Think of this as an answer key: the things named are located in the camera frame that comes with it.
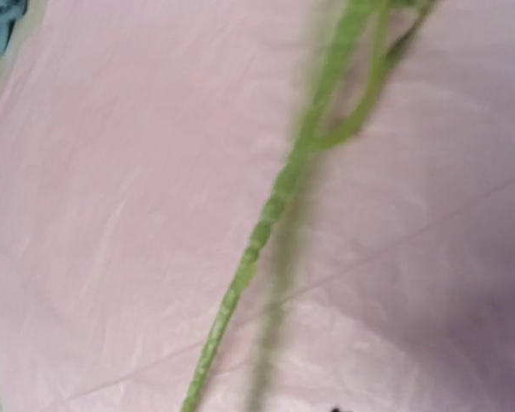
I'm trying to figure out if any pink wrapping paper sheet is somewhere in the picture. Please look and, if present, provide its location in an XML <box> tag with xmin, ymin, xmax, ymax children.
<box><xmin>0</xmin><ymin>1</ymin><xmax>515</xmax><ymax>411</ymax></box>

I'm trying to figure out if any single pink fake rose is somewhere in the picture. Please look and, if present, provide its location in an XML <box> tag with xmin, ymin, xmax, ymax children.
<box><xmin>180</xmin><ymin>1</ymin><xmax>435</xmax><ymax>411</ymax></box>

